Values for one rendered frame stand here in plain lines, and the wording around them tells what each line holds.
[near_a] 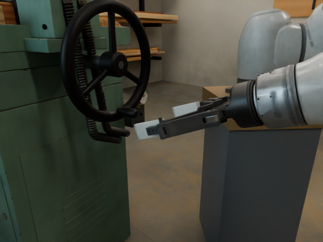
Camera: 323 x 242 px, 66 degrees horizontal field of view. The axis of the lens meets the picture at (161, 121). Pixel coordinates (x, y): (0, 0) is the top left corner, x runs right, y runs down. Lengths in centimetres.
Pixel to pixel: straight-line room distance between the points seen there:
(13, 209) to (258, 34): 86
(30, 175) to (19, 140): 10
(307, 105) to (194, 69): 400
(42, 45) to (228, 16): 356
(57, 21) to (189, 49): 383
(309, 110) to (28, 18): 61
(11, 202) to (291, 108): 68
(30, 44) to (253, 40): 63
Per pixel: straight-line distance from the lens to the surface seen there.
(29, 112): 72
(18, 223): 82
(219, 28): 408
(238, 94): 40
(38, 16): 67
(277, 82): 38
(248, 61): 88
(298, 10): 368
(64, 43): 54
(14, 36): 69
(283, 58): 88
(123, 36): 92
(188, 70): 441
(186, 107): 55
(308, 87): 37
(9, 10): 81
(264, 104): 38
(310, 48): 90
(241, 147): 83
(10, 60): 68
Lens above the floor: 89
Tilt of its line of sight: 20 degrees down
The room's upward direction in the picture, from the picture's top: straight up
